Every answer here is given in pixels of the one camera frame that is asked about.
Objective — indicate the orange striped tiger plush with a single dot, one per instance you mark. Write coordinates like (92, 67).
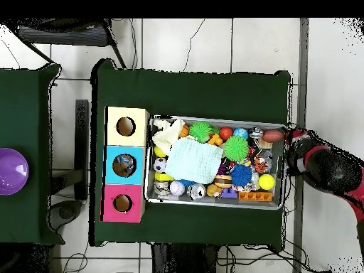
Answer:
(260, 165)

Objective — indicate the orange toy building block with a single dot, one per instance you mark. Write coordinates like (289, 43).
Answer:
(255, 196)
(215, 140)

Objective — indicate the mint green cloth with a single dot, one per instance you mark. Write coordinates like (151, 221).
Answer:
(193, 160)

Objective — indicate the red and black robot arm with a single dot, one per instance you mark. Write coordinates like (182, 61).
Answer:
(327, 170)

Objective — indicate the silver mesh bin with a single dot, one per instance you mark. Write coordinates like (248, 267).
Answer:
(207, 203)

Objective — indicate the wooden box with three holes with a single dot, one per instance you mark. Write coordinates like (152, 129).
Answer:
(139, 130)

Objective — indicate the yellow ball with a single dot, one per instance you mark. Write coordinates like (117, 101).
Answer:
(267, 182)

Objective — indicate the green spiky rubber ball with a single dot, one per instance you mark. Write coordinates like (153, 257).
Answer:
(200, 131)
(236, 148)

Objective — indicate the blue spiky rubber ball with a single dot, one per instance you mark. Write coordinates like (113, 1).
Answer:
(241, 175)

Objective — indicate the dark green tablecloth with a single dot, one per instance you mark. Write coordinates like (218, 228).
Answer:
(22, 113)
(184, 93)

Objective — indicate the cream cloth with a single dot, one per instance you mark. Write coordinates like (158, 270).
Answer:
(166, 135)

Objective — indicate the white toy baseball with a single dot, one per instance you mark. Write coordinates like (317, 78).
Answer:
(177, 187)

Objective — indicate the black and white soccer ball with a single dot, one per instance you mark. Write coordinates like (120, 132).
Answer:
(159, 165)

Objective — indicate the black chair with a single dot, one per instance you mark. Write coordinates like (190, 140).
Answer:
(62, 35)

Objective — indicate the purple bowl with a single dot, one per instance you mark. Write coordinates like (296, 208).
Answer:
(12, 172)

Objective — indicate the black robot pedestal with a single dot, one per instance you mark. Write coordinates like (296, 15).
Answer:
(182, 261)

